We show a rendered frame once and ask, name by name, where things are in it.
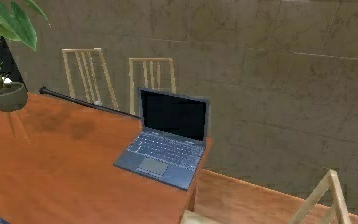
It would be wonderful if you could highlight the green house plant in pot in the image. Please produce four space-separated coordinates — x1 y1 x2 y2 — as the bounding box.
0 0 51 113

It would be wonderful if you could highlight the blue open laptop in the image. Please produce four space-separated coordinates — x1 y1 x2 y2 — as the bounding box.
113 87 211 191

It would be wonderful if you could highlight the pale wooden slatted chair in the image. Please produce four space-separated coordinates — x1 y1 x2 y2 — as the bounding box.
180 169 353 224
128 57 178 116
61 47 120 111

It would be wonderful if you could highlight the orange wooden table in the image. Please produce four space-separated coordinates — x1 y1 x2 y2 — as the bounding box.
0 92 214 224

